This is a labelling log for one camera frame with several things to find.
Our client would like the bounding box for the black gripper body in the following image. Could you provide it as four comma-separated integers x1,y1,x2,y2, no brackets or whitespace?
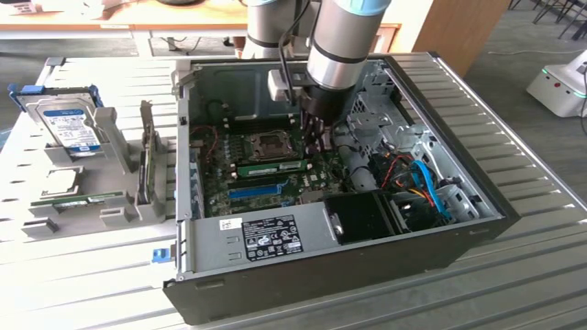
300,84,356,126

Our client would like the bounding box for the black RAM slot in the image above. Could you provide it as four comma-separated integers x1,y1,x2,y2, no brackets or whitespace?
223,115,298,135

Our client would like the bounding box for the green RAM stick, white label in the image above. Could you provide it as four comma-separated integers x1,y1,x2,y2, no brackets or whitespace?
236,159,308,177

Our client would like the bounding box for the metal CPU socket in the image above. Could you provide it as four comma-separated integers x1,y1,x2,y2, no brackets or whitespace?
242,131,300,163

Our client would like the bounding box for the silver disk bay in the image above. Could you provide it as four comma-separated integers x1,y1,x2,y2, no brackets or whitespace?
344,91,415,146

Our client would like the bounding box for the black expansion slot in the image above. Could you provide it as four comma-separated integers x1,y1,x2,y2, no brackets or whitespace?
227,175,290,190

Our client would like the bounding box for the green motherboard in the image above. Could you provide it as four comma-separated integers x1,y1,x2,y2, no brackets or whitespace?
190,115,351,219

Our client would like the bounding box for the blue expansion slot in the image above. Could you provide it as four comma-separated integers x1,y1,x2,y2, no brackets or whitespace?
228,185,283,201

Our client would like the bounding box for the grey power supply with label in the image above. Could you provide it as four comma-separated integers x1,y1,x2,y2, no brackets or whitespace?
175,201,344,276

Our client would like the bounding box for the wooden cabinet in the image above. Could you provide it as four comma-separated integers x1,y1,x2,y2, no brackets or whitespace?
411,0,512,78

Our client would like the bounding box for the black open PC case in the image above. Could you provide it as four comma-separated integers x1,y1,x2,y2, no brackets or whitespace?
162,51,523,326

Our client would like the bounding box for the grey parts rack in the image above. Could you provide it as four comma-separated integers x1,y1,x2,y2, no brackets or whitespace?
19,105,179,240

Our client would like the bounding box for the hard disk in blue caddy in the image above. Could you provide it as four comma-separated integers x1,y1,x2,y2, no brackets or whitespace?
7,82,106,158

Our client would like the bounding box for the silver CPU chip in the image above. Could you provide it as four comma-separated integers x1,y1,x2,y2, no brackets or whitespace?
40,168,83,197

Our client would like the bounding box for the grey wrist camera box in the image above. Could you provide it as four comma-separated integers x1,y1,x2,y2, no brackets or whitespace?
267,69,306,102

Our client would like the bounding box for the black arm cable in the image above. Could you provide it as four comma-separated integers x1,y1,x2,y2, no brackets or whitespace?
276,0,311,107

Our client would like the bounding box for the red and orange wire bundle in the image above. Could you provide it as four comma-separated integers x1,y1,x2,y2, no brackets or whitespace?
379,153,436,207

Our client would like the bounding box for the red thin wire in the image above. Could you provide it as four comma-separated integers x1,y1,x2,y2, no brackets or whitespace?
190,124,219,173

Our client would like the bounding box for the blue flat wire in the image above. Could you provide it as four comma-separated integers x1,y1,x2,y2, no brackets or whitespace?
411,159,454,221

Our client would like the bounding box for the graphics card with metal bracket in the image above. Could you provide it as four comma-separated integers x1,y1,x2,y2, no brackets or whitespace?
136,99,160,204

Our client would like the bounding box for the white floor cable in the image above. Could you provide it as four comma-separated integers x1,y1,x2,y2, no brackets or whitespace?
487,48,587,56

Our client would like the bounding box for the wooden desk with white frame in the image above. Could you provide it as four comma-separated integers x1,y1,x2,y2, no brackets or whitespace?
0,0,403,58

